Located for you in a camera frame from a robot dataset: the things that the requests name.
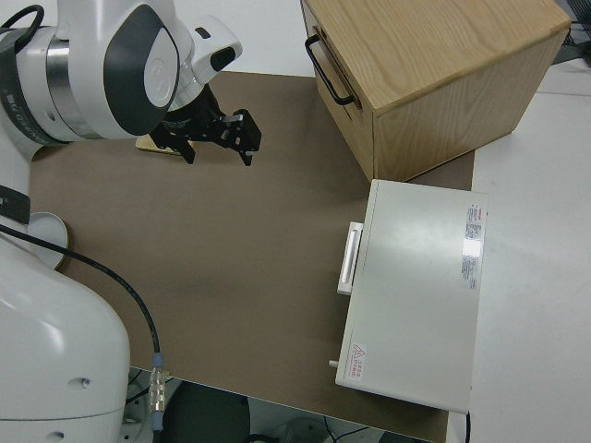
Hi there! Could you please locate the silver blue cable connector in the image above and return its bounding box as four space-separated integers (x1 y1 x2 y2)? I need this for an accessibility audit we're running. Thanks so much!
148 353 168 435

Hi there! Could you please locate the brown table mat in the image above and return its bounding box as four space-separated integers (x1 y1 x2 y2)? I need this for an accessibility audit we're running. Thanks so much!
27 69 476 443

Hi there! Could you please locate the light wooden drawer cabinet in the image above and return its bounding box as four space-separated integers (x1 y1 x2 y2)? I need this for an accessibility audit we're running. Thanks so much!
299 0 572 184

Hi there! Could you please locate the wooden mug tree stand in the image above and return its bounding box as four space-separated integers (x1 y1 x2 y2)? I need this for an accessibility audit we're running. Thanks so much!
135 135 182 157

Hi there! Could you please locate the black cable clamp strap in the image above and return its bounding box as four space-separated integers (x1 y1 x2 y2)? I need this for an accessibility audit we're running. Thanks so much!
0 184 31 224

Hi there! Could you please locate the dark mesh background object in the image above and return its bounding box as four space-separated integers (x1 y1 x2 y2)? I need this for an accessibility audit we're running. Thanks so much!
556 0 591 68

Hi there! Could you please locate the white toaster oven handle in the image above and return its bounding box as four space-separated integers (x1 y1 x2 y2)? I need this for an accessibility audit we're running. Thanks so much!
336 221 365 295

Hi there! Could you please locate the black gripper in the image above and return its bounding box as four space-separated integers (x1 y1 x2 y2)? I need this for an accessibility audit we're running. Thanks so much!
151 90 263 169

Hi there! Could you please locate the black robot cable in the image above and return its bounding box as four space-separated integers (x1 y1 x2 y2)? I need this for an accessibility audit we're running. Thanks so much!
0 4 42 34
0 222 163 359

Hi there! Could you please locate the white toaster oven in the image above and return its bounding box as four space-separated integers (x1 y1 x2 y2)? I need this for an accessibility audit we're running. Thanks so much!
334 178 489 413

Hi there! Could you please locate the gray plate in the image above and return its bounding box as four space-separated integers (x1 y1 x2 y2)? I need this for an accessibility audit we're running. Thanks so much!
28 211 72 271

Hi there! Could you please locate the black cabinet drawer handle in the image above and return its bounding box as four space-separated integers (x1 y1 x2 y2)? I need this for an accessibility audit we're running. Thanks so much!
304 35 357 107

